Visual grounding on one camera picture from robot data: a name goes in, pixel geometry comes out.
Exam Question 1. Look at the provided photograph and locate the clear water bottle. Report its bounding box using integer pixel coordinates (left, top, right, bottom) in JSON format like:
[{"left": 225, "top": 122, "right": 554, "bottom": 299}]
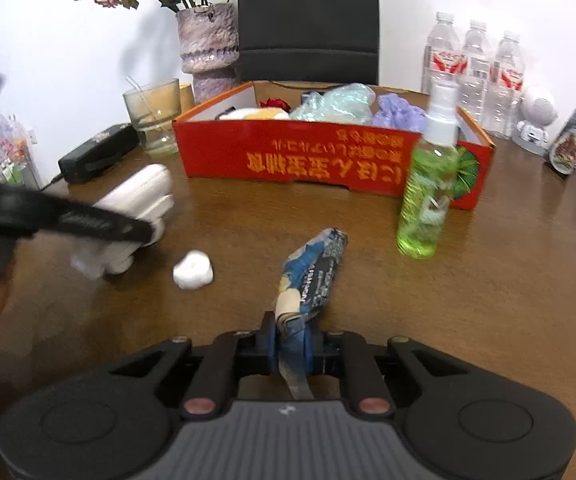
[
  {"left": 482, "top": 30, "right": 526, "bottom": 140},
  {"left": 422, "top": 11, "right": 466, "bottom": 96},
  {"left": 460, "top": 20, "right": 493, "bottom": 123}
]

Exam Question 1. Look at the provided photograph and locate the green spray bottle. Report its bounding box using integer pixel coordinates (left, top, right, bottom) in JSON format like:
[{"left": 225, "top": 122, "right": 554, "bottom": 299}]
[{"left": 397, "top": 80, "right": 461, "bottom": 260}]

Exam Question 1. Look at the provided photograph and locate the white robot speaker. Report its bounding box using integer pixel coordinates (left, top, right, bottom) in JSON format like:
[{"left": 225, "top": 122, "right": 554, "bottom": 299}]
[{"left": 512, "top": 86, "right": 558, "bottom": 153}]

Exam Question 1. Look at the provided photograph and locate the red cardboard box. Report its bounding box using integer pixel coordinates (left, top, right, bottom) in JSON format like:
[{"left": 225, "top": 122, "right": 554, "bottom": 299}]
[{"left": 173, "top": 80, "right": 496, "bottom": 211}]

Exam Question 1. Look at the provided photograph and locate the clear wrapped bundle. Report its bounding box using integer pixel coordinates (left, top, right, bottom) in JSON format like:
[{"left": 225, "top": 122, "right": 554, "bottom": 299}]
[{"left": 0, "top": 112, "right": 44, "bottom": 191}]

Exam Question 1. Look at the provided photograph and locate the black paper bag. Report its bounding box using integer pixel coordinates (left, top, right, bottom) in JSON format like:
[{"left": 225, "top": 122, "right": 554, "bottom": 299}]
[{"left": 237, "top": 0, "right": 379, "bottom": 86}]

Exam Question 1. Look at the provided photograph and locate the small white cap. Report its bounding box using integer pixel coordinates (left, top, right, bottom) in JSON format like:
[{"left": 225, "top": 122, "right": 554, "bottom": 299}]
[{"left": 173, "top": 250, "right": 215, "bottom": 291}]

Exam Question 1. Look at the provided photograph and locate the purple ceramic vase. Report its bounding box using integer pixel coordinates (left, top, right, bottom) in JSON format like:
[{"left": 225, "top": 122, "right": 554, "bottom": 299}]
[{"left": 175, "top": 2, "right": 240, "bottom": 106}]

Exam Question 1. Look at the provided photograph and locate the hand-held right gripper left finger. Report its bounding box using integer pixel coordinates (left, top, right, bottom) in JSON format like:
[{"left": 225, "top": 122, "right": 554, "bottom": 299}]
[{"left": 110, "top": 312, "right": 276, "bottom": 420}]

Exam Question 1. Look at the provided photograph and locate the black power adapter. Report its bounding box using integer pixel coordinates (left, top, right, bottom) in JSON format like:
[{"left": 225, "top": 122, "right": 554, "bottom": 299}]
[{"left": 58, "top": 122, "right": 141, "bottom": 185}]

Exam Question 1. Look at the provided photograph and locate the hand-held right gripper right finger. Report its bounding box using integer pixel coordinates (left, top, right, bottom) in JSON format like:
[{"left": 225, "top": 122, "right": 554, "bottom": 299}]
[{"left": 303, "top": 330, "right": 468, "bottom": 418}]

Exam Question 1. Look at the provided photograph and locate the white and tan plush toy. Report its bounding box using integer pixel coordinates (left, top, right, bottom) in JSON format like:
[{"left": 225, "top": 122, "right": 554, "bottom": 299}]
[{"left": 218, "top": 105, "right": 291, "bottom": 122}]

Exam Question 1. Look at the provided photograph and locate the dark blue snack packet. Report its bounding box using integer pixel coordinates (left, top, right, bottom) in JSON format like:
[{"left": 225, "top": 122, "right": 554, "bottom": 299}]
[{"left": 273, "top": 227, "right": 349, "bottom": 401}]

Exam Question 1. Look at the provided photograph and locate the iridescent plastic bag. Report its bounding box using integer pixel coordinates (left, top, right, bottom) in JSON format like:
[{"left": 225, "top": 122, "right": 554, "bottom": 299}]
[{"left": 289, "top": 83, "right": 377, "bottom": 125}]

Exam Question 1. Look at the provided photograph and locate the purple cloth pouch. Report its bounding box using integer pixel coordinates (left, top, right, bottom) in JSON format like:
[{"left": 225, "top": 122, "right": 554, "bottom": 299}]
[{"left": 370, "top": 92, "right": 429, "bottom": 132}]

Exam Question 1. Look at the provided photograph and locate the glass cup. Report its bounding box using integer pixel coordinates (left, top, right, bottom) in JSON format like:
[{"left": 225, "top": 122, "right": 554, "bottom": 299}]
[{"left": 123, "top": 78, "right": 183, "bottom": 156}]

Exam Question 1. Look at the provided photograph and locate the wooden desktop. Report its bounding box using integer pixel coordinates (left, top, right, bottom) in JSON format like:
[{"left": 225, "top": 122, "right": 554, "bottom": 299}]
[{"left": 0, "top": 85, "right": 576, "bottom": 461}]

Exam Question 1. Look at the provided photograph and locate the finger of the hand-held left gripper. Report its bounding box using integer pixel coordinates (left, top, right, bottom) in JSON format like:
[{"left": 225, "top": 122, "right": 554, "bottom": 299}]
[{"left": 18, "top": 191, "right": 155, "bottom": 250}]

